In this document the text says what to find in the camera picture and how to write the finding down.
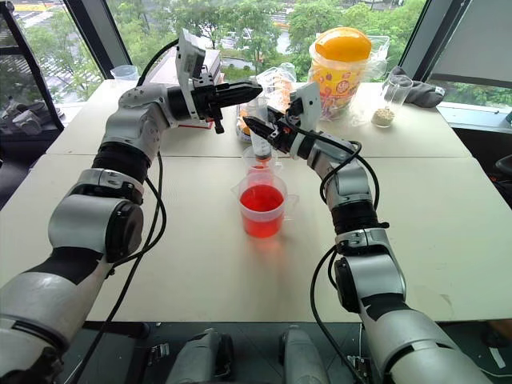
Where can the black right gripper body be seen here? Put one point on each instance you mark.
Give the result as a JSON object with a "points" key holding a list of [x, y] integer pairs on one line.
{"points": [[286, 138]]}

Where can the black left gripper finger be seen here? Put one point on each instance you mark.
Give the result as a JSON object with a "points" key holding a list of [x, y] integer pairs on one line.
{"points": [[238, 101], [244, 88]]}

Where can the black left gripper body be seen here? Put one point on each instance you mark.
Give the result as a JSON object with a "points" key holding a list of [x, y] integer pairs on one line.
{"points": [[206, 100]]}

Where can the clear plastic syringe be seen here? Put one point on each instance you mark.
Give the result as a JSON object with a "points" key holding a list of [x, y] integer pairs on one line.
{"points": [[262, 150]]}

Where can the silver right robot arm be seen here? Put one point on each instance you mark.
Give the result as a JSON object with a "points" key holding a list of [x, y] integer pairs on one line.
{"points": [[372, 276]]}

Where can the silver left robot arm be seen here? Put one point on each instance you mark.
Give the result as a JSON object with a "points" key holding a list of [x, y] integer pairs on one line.
{"points": [[96, 216]]}

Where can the clear cup little red liquid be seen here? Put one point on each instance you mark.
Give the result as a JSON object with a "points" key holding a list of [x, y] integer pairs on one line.
{"points": [[256, 172]]}

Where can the clear cup full red liquid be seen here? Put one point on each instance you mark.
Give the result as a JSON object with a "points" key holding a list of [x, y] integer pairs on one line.
{"points": [[262, 216]]}

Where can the small clear measuring cup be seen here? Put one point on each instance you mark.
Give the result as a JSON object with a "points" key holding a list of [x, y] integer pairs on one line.
{"points": [[124, 74]]}

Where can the clear snack bag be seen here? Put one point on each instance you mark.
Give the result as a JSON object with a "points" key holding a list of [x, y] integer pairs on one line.
{"points": [[280, 80]]}

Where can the plastic jar with orange lid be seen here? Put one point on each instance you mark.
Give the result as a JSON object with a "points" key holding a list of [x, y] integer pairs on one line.
{"points": [[340, 60]]}

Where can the glass with beige grains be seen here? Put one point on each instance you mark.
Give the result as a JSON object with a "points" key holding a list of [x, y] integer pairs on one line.
{"points": [[386, 118]]}

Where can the clear plastic bag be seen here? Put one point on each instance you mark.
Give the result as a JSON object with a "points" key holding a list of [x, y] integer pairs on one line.
{"points": [[374, 68]]}

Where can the dark window pillar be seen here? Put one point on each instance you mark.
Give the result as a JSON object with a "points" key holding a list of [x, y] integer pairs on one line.
{"points": [[96, 36]]}

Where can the grey cloth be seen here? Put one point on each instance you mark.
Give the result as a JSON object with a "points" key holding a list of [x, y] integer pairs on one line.
{"points": [[424, 94]]}

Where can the grey black rounded shape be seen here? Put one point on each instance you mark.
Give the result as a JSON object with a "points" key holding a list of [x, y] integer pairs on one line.
{"points": [[302, 356], [200, 356]]}

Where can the black chair armrest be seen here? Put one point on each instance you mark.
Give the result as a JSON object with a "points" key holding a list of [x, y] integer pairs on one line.
{"points": [[505, 166]]}

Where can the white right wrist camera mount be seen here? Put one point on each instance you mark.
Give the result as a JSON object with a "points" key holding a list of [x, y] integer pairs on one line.
{"points": [[308, 106]]}

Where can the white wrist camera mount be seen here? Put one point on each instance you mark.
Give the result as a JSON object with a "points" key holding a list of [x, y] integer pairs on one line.
{"points": [[308, 106], [188, 60]]}

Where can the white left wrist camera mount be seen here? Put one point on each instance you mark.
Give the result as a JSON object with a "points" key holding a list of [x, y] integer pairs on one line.
{"points": [[188, 60]]}

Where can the black metal frame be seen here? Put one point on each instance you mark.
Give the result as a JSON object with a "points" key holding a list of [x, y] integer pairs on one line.
{"points": [[12, 50]]}

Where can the grey window frame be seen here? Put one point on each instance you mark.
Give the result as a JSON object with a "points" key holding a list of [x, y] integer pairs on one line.
{"points": [[472, 40]]}

